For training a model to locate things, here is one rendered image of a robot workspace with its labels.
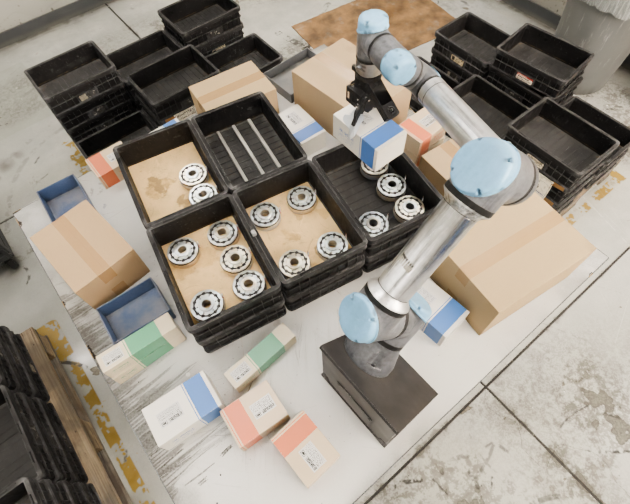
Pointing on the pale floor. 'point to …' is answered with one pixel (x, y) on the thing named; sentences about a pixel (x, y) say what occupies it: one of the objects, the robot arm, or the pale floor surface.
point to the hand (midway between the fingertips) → (369, 129)
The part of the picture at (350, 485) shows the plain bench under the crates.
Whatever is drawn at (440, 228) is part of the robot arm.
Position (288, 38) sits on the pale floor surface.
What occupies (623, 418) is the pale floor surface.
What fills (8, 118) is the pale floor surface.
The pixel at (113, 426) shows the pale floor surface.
